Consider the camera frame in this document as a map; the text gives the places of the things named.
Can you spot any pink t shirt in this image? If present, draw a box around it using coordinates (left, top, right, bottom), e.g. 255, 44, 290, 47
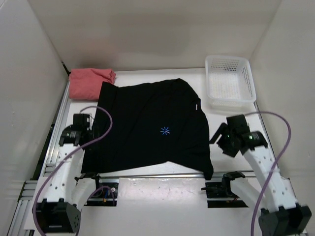
68, 68, 116, 100

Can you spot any black t shirt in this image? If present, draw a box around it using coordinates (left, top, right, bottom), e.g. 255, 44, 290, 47
82, 79, 214, 179

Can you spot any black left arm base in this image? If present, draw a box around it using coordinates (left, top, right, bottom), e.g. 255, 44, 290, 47
85, 176, 119, 207

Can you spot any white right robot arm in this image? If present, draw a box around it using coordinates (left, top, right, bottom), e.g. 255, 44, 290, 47
210, 115, 312, 236

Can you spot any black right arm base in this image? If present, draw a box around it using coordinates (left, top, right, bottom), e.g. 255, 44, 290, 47
201, 171, 248, 208

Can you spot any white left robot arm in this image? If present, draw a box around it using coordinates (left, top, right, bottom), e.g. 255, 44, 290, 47
32, 114, 103, 236

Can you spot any white plastic laundry basket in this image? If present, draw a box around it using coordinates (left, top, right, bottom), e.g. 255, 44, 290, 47
205, 55, 256, 108

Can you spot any aluminium left frame profile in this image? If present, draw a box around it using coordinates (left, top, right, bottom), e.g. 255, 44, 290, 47
5, 81, 69, 236

